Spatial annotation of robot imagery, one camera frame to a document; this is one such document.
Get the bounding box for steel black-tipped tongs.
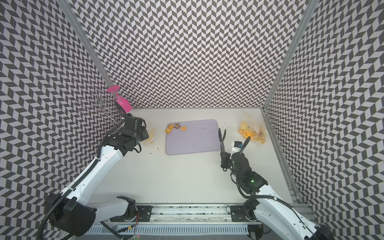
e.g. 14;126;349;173
219;128;231;172

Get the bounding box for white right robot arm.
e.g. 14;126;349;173
220;138;335;240

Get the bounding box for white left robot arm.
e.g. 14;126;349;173
37;114;149;240

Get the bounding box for pink upside-down wine glass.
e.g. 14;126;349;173
107;85;133;114

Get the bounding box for lilac plastic tray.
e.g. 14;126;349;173
166;120;220;156

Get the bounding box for chrome glass drying rack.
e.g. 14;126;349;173
75;86;124;125

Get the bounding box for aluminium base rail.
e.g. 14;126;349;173
68;203;319;226

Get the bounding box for clear resealable bag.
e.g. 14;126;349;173
254;122;268;145

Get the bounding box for clear bag yellow chick print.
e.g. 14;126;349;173
143;128;157;147

